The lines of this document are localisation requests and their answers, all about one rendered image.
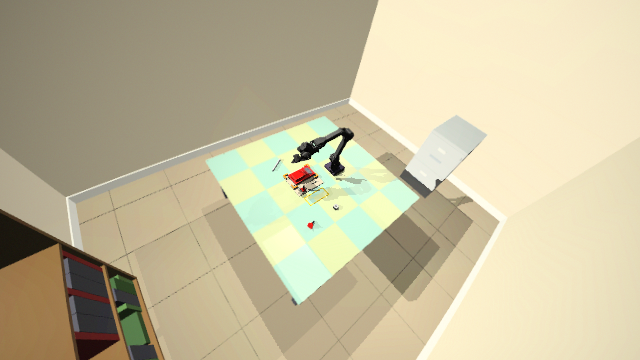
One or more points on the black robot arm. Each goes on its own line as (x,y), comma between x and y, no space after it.
(320,142)

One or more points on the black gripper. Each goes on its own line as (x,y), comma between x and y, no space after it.
(304,157)

